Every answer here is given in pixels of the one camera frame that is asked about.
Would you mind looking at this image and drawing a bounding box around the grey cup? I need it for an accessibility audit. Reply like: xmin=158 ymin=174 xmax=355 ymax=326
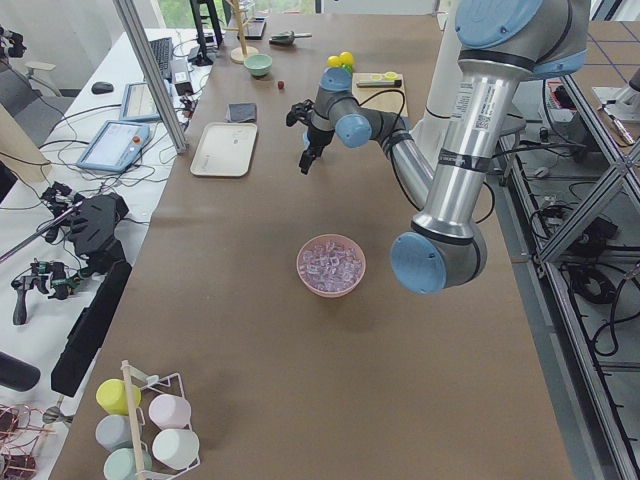
xmin=95 ymin=414 xmax=133 ymax=452

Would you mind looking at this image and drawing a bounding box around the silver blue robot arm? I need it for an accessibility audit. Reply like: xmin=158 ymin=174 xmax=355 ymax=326
xmin=286 ymin=1 xmax=590 ymax=294

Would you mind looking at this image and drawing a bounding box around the pink cup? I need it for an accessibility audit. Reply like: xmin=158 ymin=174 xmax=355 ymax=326
xmin=148 ymin=394 xmax=192 ymax=429

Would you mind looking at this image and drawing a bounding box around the pile of clear ice cubes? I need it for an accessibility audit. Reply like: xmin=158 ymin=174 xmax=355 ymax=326
xmin=299 ymin=239 xmax=364 ymax=294

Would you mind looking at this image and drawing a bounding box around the black keyboard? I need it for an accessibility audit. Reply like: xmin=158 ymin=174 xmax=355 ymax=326
xmin=148 ymin=37 xmax=173 ymax=80

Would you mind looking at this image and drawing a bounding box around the white wire cup rack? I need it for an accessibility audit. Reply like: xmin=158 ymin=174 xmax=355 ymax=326
xmin=120 ymin=360 xmax=201 ymax=479

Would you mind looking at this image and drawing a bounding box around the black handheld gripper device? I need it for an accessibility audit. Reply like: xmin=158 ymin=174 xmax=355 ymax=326
xmin=1 ymin=182 xmax=129 ymax=325

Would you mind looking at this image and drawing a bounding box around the lower yellow lemon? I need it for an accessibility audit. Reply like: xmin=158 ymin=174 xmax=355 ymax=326
xmin=338 ymin=51 xmax=355 ymax=67

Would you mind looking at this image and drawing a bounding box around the upper yellow lemon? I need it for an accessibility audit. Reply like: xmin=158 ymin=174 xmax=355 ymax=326
xmin=326 ymin=55 xmax=342 ymax=68

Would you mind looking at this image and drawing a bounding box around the yellow cup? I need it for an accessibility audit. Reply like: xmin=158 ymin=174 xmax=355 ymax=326
xmin=95 ymin=379 xmax=129 ymax=415

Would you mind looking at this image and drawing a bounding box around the wooden mug tree stand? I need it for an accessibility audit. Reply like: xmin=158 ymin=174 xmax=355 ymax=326
xmin=225 ymin=0 xmax=259 ymax=64

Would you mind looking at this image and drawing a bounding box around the mint cup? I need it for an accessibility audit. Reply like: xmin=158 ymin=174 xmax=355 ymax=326
xmin=103 ymin=448 xmax=137 ymax=480

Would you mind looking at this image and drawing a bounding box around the pink bowl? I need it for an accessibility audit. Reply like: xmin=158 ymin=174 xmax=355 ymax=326
xmin=296 ymin=233 xmax=367 ymax=300

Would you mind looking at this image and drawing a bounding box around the aluminium frame post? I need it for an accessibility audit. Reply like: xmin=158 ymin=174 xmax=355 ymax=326
xmin=113 ymin=0 xmax=187 ymax=154

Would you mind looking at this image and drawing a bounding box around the bamboo cutting board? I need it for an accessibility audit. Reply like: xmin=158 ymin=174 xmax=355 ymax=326
xmin=352 ymin=72 xmax=408 ymax=118

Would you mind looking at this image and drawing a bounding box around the white cup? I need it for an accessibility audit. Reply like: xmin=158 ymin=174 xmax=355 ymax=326
xmin=152 ymin=429 xmax=200 ymax=470

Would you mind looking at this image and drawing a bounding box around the teach pendant tablet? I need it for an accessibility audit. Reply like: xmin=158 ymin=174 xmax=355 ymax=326
xmin=119 ymin=82 xmax=161 ymax=122
xmin=76 ymin=120 xmax=150 ymax=173

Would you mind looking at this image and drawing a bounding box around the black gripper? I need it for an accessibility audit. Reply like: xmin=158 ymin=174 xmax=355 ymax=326
xmin=285 ymin=99 xmax=334 ymax=174

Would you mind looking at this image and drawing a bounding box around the far teach pendant tablet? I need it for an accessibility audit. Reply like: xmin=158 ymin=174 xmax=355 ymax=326
xmin=119 ymin=82 xmax=161 ymax=122

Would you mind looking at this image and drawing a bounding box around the cream rabbit serving tray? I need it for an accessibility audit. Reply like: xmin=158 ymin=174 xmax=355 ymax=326
xmin=190 ymin=122 xmax=258 ymax=178

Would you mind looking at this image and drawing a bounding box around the yellow lemon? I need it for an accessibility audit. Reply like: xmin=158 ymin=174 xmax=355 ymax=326
xmin=326 ymin=55 xmax=342 ymax=68
xmin=338 ymin=51 xmax=355 ymax=67

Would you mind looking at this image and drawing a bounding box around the steel muddler rod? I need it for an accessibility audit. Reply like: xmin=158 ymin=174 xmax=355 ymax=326
xmin=356 ymin=79 xmax=402 ymax=88

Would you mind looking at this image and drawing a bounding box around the grey folded cloth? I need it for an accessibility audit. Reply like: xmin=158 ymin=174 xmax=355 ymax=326
xmin=226 ymin=102 xmax=257 ymax=123

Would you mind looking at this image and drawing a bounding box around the green handled tool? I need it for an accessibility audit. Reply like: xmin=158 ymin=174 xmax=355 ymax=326
xmin=269 ymin=31 xmax=312 ymax=46

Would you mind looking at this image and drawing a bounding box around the near teach pendant tablet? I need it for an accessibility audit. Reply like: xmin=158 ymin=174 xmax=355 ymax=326
xmin=76 ymin=120 xmax=150 ymax=173

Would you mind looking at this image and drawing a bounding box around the mint green bowl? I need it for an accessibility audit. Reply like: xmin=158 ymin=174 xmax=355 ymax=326
xmin=243 ymin=53 xmax=273 ymax=78

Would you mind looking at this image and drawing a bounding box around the black computer mouse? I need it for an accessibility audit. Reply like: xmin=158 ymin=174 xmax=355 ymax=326
xmin=91 ymin=81 xmax=114 ymax=95

